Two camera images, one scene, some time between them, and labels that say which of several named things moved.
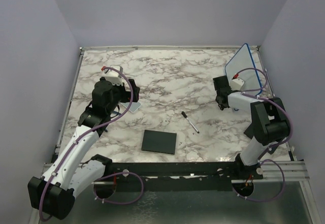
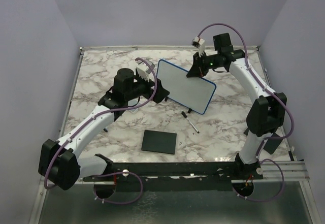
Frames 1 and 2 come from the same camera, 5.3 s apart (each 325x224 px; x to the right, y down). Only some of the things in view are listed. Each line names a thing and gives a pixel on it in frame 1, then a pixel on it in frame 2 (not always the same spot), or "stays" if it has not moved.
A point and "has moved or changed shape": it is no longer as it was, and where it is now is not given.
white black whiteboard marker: (185, 115) stays
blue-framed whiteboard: (241, 64) has moved or changed shape
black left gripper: (127, 94) -> (161, 93)
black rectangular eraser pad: (159, 141) stays
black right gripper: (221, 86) -> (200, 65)
